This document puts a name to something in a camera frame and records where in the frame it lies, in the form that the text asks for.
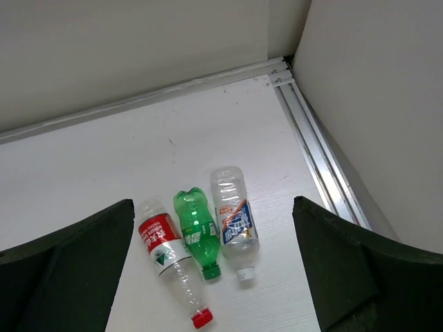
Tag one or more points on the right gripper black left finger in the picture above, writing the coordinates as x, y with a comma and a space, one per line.
67, 280

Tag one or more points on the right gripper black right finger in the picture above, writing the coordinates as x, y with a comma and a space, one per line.
362, 281

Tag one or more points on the red label clear bottle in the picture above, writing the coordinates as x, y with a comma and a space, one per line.
174, 263

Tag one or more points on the blue white label clear bottle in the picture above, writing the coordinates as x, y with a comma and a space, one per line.
237, 232

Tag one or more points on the green plastic bottle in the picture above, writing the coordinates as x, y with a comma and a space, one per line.
199, 230

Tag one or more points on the aluminium rail right edge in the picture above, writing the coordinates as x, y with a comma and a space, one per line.
334, 189

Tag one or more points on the aluminium rail edge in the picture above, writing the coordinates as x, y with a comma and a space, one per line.
277, 69
334, 189

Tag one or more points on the aluminium rail back edge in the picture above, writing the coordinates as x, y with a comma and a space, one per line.
277, 69

